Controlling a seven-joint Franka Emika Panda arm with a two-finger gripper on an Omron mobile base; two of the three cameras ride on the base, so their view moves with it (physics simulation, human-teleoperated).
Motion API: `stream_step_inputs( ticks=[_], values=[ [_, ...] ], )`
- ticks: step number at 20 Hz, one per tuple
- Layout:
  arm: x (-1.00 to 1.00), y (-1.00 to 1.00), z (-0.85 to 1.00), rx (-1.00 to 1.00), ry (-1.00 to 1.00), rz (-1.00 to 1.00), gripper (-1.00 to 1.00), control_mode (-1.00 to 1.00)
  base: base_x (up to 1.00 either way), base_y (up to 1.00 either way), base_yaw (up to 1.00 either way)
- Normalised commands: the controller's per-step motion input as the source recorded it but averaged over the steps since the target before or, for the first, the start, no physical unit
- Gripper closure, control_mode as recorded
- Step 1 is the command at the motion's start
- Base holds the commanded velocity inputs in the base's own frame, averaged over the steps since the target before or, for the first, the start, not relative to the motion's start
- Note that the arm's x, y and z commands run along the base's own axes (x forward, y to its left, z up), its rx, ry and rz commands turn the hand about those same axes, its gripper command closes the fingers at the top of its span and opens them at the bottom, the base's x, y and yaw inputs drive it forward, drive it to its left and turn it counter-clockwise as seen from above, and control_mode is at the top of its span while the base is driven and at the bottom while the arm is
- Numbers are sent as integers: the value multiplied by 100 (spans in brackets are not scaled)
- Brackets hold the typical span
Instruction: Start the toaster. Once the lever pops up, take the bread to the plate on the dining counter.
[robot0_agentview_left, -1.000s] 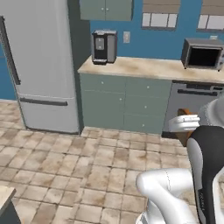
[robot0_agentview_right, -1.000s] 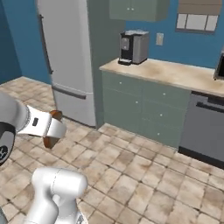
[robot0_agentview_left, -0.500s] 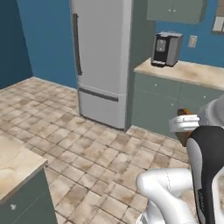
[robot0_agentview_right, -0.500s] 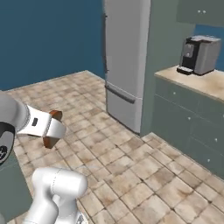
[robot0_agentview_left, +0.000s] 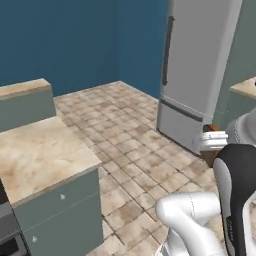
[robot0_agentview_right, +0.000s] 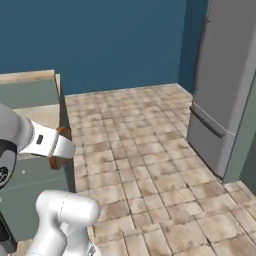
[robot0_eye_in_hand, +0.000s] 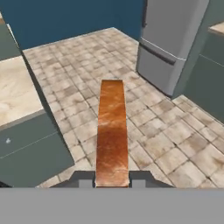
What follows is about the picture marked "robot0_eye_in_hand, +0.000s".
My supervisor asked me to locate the grey-green tall cabinet run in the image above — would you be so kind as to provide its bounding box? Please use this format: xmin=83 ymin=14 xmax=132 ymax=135
xmin=171 ymin=0 xmax=224 ymax=124

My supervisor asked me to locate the grey-green counter cabinet run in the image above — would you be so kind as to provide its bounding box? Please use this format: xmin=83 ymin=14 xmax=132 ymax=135
xmin=0 ymin=23 xmax=75 ymax=188

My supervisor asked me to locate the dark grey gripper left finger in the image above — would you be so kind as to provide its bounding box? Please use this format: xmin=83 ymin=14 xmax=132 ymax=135
xmin=51 ymin=170 xmax=97 ymax=189

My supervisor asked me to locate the brown toasted bread slice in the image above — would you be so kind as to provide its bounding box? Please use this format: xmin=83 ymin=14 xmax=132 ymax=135
xmin=95 ymin=79 xmax=130 ymax=188

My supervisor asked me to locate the grey fridge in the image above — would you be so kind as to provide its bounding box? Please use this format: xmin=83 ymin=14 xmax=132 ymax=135
xmin=136 ymin=0 xmax=210 ymax=98

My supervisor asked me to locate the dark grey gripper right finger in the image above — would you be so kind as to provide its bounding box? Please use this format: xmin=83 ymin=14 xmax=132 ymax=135
xmin=128 ymin=170 xmax=174 ymax=189

